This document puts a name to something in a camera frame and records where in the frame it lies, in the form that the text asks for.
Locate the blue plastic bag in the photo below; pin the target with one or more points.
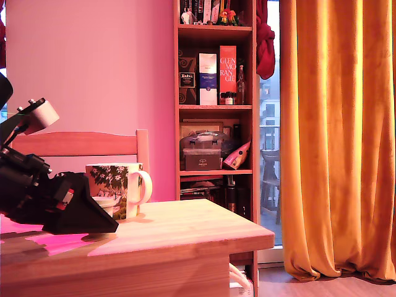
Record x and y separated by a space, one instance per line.
230 147

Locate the orange velvet curtain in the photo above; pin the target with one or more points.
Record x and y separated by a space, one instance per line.
333 123

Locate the pale coffee capsule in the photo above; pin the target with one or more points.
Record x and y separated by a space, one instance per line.
106 205

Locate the flat red book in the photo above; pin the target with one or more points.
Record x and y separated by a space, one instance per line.
201 179

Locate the clear glass bottle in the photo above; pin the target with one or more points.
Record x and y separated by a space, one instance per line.
240 89

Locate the red knotted curtain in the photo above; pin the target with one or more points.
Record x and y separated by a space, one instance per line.
265 46

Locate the white figurine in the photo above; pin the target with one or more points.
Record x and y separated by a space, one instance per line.
186 17

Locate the wooden picture frame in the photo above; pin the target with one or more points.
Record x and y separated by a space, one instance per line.
201 125

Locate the wooden chair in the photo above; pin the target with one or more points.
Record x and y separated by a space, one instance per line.
74 143

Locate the dark box with spirals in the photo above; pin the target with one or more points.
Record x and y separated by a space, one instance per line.
187 92

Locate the illustrated white ceramic mug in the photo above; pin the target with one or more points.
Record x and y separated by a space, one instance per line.
117 179

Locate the black book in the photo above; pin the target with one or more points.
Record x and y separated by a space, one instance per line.
200 9

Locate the small jar with white label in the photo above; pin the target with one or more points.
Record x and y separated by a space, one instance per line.
229 100

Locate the dark gift box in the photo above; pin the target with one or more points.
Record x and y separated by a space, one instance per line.
202 164

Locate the small dark jar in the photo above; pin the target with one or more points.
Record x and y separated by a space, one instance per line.
222 99

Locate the tall red whisky box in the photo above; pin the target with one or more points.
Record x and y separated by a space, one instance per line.
227 86

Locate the grey clear plastic case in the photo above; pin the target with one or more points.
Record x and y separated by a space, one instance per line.
202 139

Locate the tall wooden bookshelf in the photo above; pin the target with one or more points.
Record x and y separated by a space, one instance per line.
215 107

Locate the colourful mushroom figurine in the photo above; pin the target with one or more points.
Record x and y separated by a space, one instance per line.
227 17

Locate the white and blue box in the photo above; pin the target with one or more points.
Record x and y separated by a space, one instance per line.
207 92

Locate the black bottle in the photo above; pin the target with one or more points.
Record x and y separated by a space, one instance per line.
236 131

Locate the white book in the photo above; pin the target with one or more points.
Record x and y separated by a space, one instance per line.
207 9

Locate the dark tube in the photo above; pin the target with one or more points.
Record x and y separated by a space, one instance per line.
242 201

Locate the grey balcony stool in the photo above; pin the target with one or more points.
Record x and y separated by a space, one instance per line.
270 157

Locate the black cylinder tube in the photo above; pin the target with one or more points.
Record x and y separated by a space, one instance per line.
231 198

